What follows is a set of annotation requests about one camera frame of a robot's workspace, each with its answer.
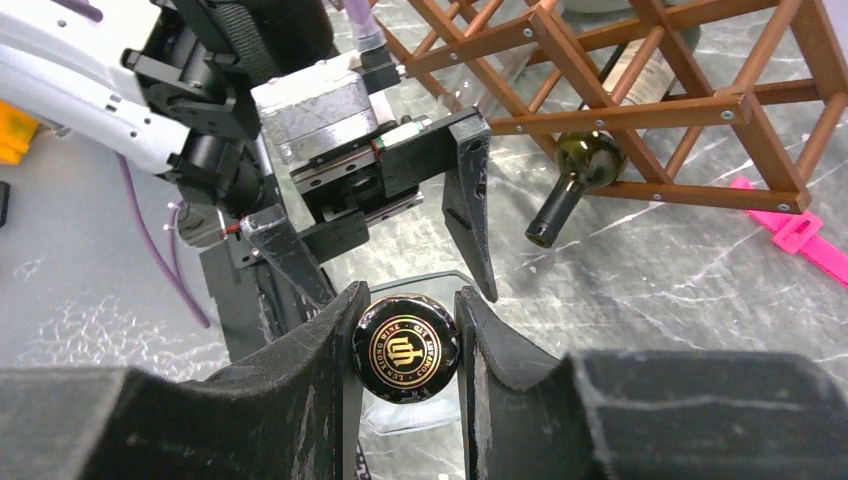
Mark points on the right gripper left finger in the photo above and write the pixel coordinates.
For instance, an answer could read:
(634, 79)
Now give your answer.
(290, 410)

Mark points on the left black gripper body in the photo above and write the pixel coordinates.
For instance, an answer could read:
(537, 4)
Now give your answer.
(346, 191)

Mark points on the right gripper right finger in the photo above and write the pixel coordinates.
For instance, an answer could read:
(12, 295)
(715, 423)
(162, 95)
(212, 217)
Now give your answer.
(641, 414)

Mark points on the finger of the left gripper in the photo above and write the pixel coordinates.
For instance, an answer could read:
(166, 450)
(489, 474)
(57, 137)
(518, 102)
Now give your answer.
(464, 205)
(272, 234)

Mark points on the clear square liquor bottle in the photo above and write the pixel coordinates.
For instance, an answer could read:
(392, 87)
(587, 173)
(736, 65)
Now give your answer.
(407, 349)

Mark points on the dark green wine bottle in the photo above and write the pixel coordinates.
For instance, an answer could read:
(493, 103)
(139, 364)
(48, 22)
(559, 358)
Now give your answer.
(592, 159)

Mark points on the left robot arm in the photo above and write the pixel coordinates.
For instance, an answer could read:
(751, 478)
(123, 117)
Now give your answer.
(167, 85)

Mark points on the brown wooden wine rack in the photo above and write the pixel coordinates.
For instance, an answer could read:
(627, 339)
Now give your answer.
(783, 104)

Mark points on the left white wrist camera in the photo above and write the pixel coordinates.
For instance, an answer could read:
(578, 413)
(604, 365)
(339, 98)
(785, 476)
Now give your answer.
(310, 112)

